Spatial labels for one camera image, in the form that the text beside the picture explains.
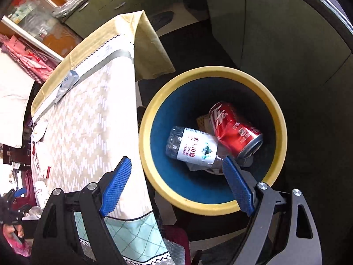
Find person's left hand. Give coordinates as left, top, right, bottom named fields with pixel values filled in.
left=2, top=223, right=25, bottom=239

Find clear plastic bag on counter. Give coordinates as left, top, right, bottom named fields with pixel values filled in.
left=52, top=0, right=91, bottom=17

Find red cola can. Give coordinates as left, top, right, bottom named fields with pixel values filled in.
left=208, top=101, right=264, bottom=159

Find glass sliding door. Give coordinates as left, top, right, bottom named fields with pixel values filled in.
left=0, top=0, right=72, bottom=61

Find yellow-rimmed blue trash bin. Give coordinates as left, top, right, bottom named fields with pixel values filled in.
left=139, top=66, right=288, bottom=215

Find white hanging sheet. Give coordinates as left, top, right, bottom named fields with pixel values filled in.
left=0, top=52, right=35, bottom=147

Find green lower cabinets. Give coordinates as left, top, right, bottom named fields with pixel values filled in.
left=63, top=0, right=353, bottom=133

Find white pill bottle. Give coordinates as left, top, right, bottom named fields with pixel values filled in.
left=34, top=180, right=49, bottom=207

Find maroon cloth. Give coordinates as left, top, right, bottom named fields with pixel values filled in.
left=163, top=228, right=191, bottom=265
left=23, top=170, right=38, bottom=207

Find clear plastic water bottle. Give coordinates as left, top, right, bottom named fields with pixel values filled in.
left=165, top=125, right=225, bottom=169

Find patterned tablecloth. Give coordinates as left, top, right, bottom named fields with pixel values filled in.
left=30, top=10, right=177, bottom=265

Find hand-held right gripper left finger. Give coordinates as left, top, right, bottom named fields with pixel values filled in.
left=32, top=156, right=133, bottom=265

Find red checked apron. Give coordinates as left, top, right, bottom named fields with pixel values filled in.
left=0, top=34, right=56, bottom=85

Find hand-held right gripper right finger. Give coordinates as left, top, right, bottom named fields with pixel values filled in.
left=222, top=156, right=323, bottom=265

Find white milk carton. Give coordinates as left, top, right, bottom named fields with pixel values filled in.
left=31, top=144, right=51, bottom=180

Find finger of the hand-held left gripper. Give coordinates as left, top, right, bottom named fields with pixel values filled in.
left=9, top=204, right=32, bottom=217
left=4, top=188, right=28, bottom=200

